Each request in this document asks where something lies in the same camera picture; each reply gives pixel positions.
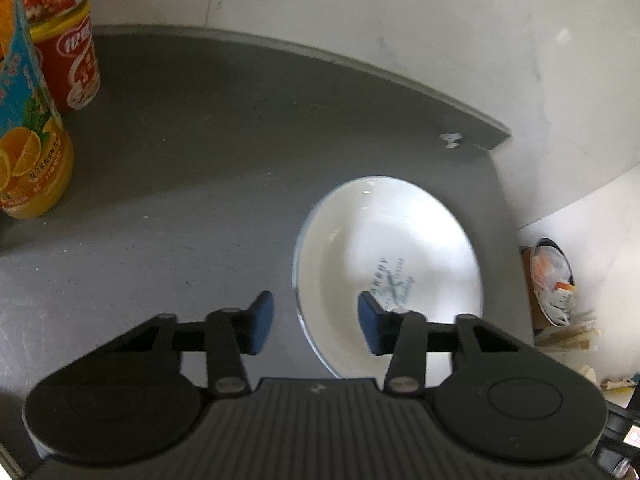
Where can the metal bowl with trash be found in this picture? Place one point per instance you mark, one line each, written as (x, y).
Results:
(552, 290)

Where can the white plate with blue print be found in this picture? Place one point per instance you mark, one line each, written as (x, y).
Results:
(393, 239)

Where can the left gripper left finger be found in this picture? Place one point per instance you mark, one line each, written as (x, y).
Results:
(224, 337)

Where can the red drink can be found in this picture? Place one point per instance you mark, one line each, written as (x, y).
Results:
(62, 34)

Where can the orange juice bottle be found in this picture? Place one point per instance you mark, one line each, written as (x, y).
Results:
(37, 155)

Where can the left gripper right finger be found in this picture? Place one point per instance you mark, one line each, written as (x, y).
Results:
(407, 338)

